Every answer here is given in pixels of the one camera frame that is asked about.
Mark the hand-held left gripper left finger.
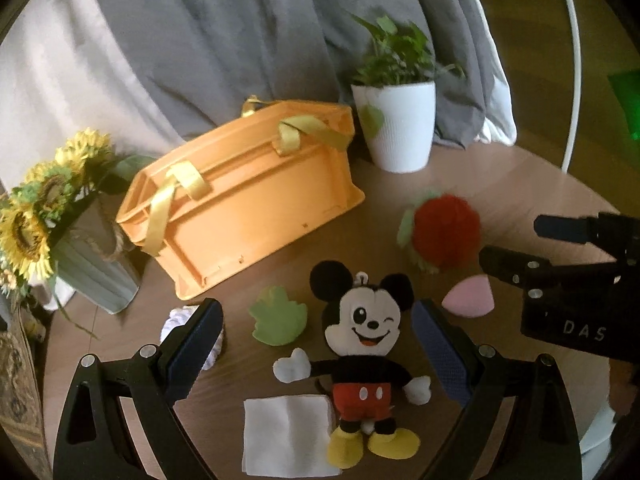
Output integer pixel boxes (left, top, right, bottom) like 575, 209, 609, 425
52, 297, 224, 480

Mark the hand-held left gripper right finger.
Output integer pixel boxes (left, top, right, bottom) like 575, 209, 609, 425
411, 299, 583, 480

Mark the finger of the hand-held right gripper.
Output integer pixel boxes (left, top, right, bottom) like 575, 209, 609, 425
478, 246, 556, 288
534, 214, 601, 246

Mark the white cloth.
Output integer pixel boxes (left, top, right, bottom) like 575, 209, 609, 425
242, 394, 343, 476
159, 306, 224, 368

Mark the pink teardrop sponge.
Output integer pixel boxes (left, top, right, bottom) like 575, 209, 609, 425
441, 274, 496, 316

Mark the red pompom with green leaves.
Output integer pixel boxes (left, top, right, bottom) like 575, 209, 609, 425
397, 190, 482, 275

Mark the mouse plush toy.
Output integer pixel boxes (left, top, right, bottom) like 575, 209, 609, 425
272, 260, 433, 470

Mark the green leaf-shaped sponge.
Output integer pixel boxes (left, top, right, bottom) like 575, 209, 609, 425
248, 285, 308, 347

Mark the orange plastic crate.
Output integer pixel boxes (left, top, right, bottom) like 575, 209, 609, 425
115, 95, 366, 303

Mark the grey-green ribbed vase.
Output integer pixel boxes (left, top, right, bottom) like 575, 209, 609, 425
50, 195, 143, 316

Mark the green object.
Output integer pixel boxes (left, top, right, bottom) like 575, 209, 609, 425
607, 71, 640, 141

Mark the white curved metal tube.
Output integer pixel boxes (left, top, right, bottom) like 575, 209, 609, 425
550, 0, 586, 173

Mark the patterned cloth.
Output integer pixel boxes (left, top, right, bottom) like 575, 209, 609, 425
0, 300, 51, 461

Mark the green plant in white pot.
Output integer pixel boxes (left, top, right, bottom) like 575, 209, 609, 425
345, 12, 467, 173

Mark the artificial sunflower bouquet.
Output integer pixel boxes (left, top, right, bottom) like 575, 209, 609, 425
0, 129, 156, 297

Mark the white curtain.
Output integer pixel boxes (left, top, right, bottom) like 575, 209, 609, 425
0, 0, 193, 201

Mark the grey curtain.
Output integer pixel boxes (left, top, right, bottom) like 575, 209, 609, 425
85, 0, 518, 150

